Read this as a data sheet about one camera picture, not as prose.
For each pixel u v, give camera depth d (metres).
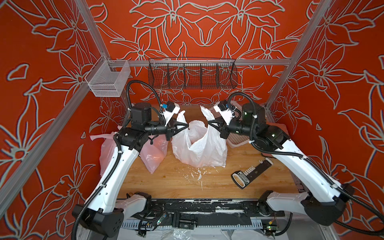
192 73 0.97
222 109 0.52
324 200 0.38
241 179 0.81
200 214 0.73
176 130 0.60
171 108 0.52
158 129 0.53
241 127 0.52
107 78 0.92
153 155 0.82
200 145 0.66
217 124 0.60
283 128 0.99
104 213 0.36
